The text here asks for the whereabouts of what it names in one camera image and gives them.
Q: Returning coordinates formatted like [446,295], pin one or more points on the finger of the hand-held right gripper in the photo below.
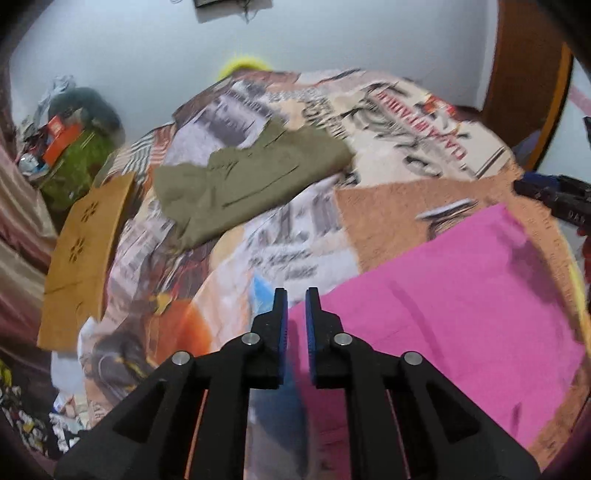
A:
[533,190]
[542,177]

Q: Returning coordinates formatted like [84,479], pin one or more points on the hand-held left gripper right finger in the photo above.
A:
[311,341]

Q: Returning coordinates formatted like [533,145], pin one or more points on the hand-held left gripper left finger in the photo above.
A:
[282,341]

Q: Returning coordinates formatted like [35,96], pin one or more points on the pink pants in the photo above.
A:
[438,300]

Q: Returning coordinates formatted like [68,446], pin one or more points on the olive green pants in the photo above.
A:
[249,180]

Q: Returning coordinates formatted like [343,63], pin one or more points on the printed blanket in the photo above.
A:
[295,249]

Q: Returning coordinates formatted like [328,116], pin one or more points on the brown wooden door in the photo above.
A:
[521,60]

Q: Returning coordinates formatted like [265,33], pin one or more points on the wooden board with flower cutouts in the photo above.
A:
[85,258]

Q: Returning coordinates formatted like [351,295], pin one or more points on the pile of papers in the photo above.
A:
[27,410]

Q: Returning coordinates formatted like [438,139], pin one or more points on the green patterned bag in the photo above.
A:
[78,166]

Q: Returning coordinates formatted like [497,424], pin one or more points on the yellow foam arch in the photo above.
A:
[242,64]

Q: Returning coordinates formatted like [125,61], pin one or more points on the striped brown curtain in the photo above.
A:
[21,240]

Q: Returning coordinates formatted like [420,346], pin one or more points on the orange box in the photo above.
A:
[60,138]

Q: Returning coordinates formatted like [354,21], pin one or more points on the pile of clothes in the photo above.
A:
[57,87]

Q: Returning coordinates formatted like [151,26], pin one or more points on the small black wall screen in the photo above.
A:
[221,2]

